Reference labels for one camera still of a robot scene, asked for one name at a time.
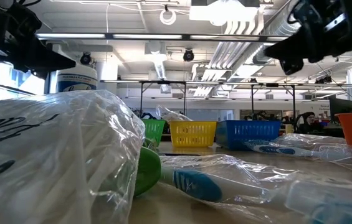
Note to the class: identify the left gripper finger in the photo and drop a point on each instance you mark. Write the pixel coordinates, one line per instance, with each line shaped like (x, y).
(48, 57)
(43, 72)

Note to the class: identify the black monitor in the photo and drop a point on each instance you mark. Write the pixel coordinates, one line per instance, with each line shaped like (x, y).
(340, 107)

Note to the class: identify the window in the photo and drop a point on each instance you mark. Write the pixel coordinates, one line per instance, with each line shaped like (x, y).
(4, 84)

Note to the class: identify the bagged blue white toothbrush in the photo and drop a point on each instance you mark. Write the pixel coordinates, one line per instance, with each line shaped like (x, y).
(194, 185)
(277, 150)

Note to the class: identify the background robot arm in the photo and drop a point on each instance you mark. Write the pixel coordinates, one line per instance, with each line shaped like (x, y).
(148, 115)

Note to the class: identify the green travel shampoo bottle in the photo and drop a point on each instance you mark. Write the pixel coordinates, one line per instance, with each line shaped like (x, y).
(147, 169)

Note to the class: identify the green plastic basket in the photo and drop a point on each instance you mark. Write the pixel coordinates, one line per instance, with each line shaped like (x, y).
(155, 130)

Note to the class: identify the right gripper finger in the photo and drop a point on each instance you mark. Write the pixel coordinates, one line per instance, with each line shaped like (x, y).
(292, 66)
(294, 46)

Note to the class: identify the white ceiling conduit bundle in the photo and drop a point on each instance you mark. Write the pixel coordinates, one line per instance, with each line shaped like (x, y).
(225, 56)

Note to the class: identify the blue plastic basket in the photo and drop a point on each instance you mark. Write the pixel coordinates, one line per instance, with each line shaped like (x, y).
(247, 133)

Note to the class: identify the Lysol wipes canister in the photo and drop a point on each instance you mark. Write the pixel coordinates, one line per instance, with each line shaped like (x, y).
(77, 81)

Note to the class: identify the clear bag of cotton swabs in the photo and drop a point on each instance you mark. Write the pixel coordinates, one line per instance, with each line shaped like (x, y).
(38, 155)

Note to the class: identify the yellow plastic basket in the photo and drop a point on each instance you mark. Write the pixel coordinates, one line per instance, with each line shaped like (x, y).
(192, 133)

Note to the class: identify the silver air duct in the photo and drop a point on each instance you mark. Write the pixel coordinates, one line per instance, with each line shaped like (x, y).
(281, 28)

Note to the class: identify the black hanging camera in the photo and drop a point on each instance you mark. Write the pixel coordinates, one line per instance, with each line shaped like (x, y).
(85, 58)
(323, 79)
(188, 55)

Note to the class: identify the black background station frame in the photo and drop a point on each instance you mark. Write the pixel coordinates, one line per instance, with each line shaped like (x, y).
(141, 96)

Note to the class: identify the person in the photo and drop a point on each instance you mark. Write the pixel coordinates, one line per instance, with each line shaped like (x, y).
(309, 123)

